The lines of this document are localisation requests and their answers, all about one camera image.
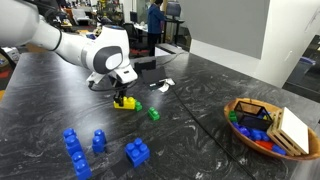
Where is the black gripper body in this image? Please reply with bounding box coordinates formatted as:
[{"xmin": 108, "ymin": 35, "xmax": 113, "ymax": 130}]
[{"xmin": 108, "ymin": 75, "xmax": 130, "ymax": 98}]

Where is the yellow toy block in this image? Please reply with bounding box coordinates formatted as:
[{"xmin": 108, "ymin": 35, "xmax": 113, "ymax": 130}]
[{"xmin": 112, "ymin": 95, "xmax": 137, "ymax": 111}]

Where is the square blue toy block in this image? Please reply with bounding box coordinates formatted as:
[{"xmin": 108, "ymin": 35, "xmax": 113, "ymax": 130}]
[{"xmin": 124, "ymin": 137, "xmax": 151, "ymax": 168}]

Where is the long blue toy block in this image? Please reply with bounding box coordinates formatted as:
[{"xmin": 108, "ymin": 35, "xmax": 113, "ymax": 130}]
[
  {"xmin": 62, "ymin": 128, "xmax": 83, "ymax": 157},
  {"xmin": 71, "ymin": 150, "xmax": 93, "ymax": 180}
]

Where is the small green toy block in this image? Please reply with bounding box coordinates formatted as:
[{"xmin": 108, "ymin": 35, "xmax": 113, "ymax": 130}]
[{"xmin": 227, "ymin": 110, "xmax": 239, "ymax": 123}]

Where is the small blue toy block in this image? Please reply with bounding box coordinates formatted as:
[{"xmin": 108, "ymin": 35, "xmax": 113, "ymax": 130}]
[
  {"xmin": 232, "ymin": 121, "xmax": 252, "ymax": 138},
  {"xmin": 271, "ymin": 143, "xmax": 287, "ymax": 156},
  {"xmin": 249, "ymin": 128, "xmax": 271, "ymax": 142}
]

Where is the red toy block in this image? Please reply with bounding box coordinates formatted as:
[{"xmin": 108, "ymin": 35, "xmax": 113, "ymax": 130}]
[{"xmin": 254, "ymin": 139, "xmax": 276, "ymax": 151}]

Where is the black device box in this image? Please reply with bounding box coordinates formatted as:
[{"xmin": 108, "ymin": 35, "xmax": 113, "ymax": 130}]
[{"xmin": 133, "ymin": 56, "xmax": 158, "ymax": 76}]

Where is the black flat plate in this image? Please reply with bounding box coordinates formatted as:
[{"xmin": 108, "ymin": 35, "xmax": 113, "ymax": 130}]
[{"xmin": 141, "ymin": 66, "xmax": 168, "ymax": 85}]

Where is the white paper tag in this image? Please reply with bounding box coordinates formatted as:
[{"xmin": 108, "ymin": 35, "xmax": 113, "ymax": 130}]
[{"xmin": 149, "ymin": 77, "xmax": 176, "ymax": 93}]

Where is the black office chair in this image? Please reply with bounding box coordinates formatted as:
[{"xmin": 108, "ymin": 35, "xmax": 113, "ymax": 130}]
[{"xmin": 121, "ymin": 22, "xmax": 140, "ymax": 48}]

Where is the person in blue hoodie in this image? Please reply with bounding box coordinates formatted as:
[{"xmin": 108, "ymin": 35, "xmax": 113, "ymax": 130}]
[{"xmin": 146, "ymin": 0, "xmax": 168, "ymax": 57}]

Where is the black standing desk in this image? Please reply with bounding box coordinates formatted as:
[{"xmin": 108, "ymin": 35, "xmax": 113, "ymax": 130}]
[{"xmin": 162, "ymin": 17, "xmax": 186, "ymax": 46}]

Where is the black computer monitor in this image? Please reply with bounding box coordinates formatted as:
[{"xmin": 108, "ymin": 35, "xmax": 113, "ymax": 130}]
[{"xmin": 165, "ymin": 1, "xmax": 182, "ymax": 19}]

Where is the wooden bowl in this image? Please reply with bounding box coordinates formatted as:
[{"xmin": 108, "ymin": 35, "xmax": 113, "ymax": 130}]
[{"xmin": 223, "ymin": 97, "xmax": 320, "ymax": 162}]

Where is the wooden crate with white lid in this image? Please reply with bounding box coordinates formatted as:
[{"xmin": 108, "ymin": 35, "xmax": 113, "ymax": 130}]
[{"xmin": 266, "ymin": 106, "xmax": 311, "ymax": 157}]

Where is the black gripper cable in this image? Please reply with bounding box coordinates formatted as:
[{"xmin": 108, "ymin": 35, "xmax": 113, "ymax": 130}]
[{"xmin": 87, "ymin": 79, "xmax": 138, "ymax": 93}]

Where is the white wrist-mounted camera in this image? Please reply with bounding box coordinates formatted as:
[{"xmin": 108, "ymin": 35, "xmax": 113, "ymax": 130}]
[{"xmin": 86, "ymin": 71, "xmax": 105, "ymax": 85}]

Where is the black wire-frame box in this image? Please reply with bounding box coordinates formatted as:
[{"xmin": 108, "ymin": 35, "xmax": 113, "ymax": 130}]
[{"xmin": 232, "ymin": 100, "xmax": 275, "ymax": 132}]

